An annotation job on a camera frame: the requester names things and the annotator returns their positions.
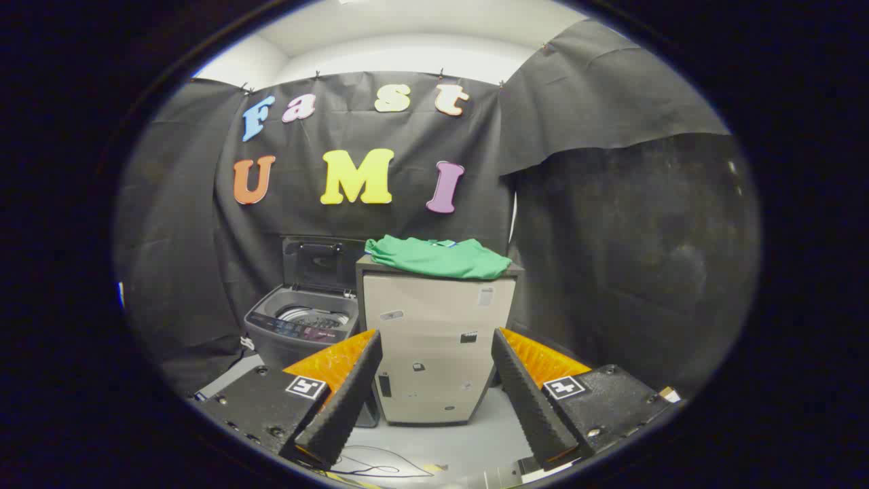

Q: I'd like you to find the black cable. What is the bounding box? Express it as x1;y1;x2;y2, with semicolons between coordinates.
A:
329;445;435;476

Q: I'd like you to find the black backdrop cloth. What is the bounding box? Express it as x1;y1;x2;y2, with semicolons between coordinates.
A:
114;19;761;401

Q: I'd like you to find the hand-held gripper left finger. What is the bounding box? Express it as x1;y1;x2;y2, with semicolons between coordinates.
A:
197;329;383;471

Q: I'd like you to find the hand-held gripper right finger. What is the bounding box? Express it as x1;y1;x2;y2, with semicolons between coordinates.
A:
491;327;682;471

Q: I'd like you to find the beige cabinet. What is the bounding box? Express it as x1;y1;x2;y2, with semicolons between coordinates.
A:
355;255;525;427

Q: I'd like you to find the grey washing machine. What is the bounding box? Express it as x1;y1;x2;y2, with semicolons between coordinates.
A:
243;285;381;429

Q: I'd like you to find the green shirt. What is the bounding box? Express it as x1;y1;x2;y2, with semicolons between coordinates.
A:
365;234;513;280

